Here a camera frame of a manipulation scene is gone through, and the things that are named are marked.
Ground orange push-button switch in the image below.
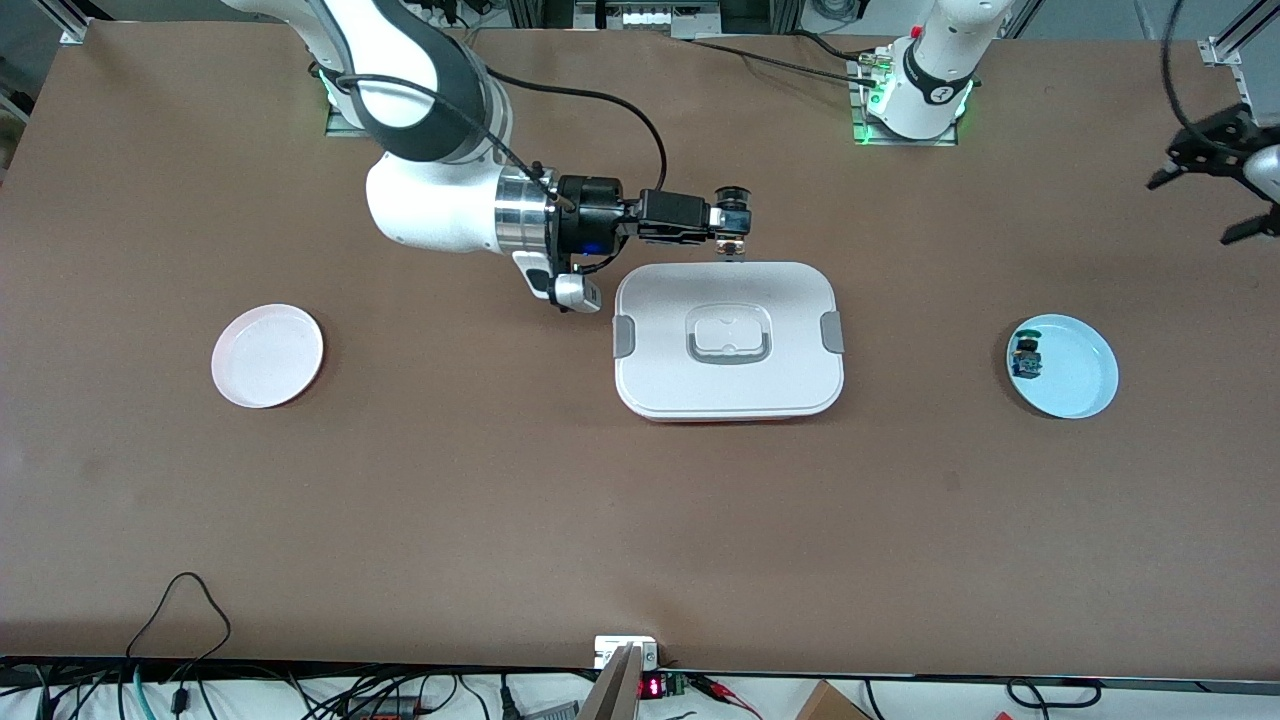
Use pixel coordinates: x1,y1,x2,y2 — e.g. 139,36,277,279
716,184,755,264

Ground white lidded box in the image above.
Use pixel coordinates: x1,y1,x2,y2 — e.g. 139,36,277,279
612,261,846,424

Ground brown cardboard box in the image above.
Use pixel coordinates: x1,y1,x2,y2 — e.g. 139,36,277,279
795,680,873,720

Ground white light strip device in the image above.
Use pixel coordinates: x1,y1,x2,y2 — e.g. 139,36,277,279
575,0,723,33

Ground light blue round plate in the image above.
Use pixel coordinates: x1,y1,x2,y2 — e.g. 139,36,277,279
1005,313,1120,421

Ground pink round plate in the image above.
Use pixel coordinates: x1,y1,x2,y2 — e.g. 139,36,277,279
211,303,326,410

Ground red clip leads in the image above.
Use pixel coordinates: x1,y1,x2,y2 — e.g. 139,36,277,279
690,675,763,720

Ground grey aluminium bar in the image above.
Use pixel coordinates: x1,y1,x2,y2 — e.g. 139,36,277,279
578,645,643,720

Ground aluminium profile with bracket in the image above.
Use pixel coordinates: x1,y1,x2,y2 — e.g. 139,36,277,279
1198,0,1280,113
35,0,93,47

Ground thin black table cable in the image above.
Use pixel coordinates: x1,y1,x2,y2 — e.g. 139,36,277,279
672,36,886,86

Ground thick black table cable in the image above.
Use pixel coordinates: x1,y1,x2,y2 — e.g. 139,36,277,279
795,28,881,64

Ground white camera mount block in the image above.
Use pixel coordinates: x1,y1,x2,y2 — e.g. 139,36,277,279
594,636,661,669

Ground black cable loop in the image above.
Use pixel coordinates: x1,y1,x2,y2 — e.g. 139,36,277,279
1005,678,1103,707

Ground thin black looped cable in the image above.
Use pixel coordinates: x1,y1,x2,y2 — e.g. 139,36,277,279
125,571,234,691

